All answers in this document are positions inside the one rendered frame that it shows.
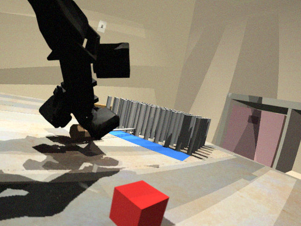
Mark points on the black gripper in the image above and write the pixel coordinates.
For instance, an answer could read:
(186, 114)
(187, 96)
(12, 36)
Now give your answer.
(97, 121)

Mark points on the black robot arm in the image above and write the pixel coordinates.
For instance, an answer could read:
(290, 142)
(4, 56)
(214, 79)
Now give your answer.
(65, 27)

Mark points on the blue flat strip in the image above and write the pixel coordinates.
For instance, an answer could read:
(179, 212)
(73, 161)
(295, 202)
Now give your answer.
(151, 145)

